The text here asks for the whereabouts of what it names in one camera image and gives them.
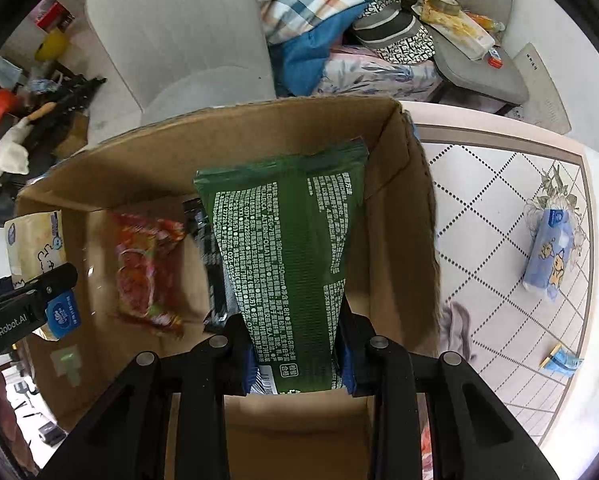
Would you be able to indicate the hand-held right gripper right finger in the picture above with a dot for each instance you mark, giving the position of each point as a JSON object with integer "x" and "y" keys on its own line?
{"x": 348, "y": 376}

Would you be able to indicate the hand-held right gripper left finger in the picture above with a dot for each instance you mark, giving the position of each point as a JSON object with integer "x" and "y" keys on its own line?
{"x": 245, "y": 377}

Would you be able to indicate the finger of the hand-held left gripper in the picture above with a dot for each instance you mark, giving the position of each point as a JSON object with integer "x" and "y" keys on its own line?
{"x": 54, "y": 277}

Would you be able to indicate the yellow tissue pack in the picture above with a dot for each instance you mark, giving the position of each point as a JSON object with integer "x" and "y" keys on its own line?
{"x": 34, "y": 240}

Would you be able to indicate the green wet wipes pack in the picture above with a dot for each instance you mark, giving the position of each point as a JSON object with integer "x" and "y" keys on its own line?
{"x": 279, "y": 240}

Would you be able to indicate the brown cardboard box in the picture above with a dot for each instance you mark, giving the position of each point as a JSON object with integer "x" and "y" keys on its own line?
{"x": 289, "y": 125}

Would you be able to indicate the red snack packet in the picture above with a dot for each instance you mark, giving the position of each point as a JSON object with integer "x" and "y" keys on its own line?
{"x": 144, "y": 270}

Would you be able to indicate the grey cloth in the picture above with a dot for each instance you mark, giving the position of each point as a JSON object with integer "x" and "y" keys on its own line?
{"x": 457, "y": 327}

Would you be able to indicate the black packet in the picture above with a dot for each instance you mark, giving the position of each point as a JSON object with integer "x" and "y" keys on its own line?
{"x": 210, "y": 260}

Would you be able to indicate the white plush toy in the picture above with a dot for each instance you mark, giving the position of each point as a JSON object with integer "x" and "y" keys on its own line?
{"x": 9, "y": 155}

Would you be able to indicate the black tripod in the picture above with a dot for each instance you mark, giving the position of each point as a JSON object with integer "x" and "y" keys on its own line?
{"x": 64, "y": 105}

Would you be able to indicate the blue face mask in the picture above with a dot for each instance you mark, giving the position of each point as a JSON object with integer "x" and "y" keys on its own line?
{"x": 4, "y": 71}

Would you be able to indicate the small blue packet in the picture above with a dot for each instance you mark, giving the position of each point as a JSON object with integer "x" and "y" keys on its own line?
{"x": 564, "y": 360}

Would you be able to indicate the white patterned tablecloth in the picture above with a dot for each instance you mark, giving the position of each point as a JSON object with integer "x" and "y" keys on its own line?
{"x": 489, "y": 200}

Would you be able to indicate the yellow cup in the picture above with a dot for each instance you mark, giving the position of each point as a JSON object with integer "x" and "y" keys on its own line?
{"x": 52, "y": 45}

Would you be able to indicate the blue tissue pack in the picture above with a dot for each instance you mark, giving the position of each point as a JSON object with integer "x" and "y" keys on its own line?
{"x": 549, "y": 255}

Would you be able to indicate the red box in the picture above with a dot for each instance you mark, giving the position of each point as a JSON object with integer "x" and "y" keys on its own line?
{"x": 52, "y": 12}

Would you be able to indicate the grey chair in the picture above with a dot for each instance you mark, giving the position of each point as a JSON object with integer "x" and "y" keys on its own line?
{"x": 179, "y": 35}
{"x": 484, "y": 77}

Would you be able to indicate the floral blanket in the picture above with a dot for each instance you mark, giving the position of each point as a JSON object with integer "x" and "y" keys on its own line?
{"x": 374, "y": 77}

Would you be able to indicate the pile of clothes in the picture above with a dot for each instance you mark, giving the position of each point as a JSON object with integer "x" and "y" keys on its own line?
{"x": 309, "y": 52}

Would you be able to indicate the grey patterned hat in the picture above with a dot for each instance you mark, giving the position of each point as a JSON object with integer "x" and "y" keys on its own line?
{"x": 394, "y": 35}

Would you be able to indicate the white sheet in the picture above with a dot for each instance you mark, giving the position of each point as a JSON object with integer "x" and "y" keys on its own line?
{"x": 542, "y": 85}

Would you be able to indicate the small red packet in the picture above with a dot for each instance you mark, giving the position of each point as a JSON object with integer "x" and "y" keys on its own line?
{"x": 495, "y": 57}

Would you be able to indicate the yellow white packet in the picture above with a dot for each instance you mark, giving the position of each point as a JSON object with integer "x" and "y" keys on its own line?
{"x": 459, "y": 30}

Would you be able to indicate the patterned bucket hat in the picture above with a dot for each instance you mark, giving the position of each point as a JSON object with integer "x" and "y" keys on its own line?
{"x": 389, "y": 2}

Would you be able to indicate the orange wrapper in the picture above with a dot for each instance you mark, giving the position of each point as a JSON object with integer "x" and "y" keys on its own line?
{"x": 484, "y": 22}

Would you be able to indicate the tape roll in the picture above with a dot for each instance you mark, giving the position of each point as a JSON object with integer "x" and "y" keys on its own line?
{"x": 442, "y": 5}

